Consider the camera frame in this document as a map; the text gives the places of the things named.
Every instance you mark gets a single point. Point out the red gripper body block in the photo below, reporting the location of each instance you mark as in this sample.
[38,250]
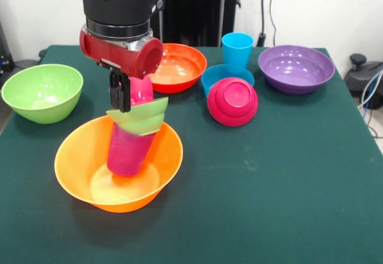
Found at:
[125,57]

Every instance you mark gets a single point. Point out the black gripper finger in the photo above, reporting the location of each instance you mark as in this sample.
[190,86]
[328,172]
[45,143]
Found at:
[114,92]
[125,96]

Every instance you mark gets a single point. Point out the pink cup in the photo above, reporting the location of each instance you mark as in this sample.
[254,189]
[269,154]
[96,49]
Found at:
[142,92]

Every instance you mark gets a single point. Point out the small green bowl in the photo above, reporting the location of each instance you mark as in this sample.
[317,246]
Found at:
[146,117]

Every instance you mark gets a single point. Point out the purple cup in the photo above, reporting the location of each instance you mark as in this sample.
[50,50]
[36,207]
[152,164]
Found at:
[128,153]

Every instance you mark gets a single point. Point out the large orange bowl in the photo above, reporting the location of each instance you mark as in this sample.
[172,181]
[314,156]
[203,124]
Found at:
[74,162]

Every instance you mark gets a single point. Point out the pink bowl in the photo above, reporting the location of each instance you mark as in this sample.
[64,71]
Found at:
[233,102]

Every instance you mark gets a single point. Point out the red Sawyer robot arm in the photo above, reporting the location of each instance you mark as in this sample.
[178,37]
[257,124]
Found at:
[116,3]

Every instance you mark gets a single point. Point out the red bowl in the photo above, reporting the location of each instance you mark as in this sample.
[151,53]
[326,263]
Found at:
[185,69]

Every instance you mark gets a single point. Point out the large green bowl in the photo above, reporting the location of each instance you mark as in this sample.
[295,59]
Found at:
[42,93]

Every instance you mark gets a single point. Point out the blue bowl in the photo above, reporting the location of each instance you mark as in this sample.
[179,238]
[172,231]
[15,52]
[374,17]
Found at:
[211,74]

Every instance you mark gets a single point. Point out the blue cup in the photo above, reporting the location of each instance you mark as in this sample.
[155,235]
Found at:
[237,51]

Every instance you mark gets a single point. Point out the black equipment box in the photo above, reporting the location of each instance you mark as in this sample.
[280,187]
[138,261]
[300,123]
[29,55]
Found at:
[4,51]

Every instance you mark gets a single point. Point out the dark green tablecloth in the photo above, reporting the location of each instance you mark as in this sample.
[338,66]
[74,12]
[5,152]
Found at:
[254,171]

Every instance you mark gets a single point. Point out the purple bowl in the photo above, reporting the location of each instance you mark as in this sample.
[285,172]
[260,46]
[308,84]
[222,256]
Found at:
[296,69]

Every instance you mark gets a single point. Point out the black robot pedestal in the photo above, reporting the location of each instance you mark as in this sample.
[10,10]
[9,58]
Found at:
[197,9]

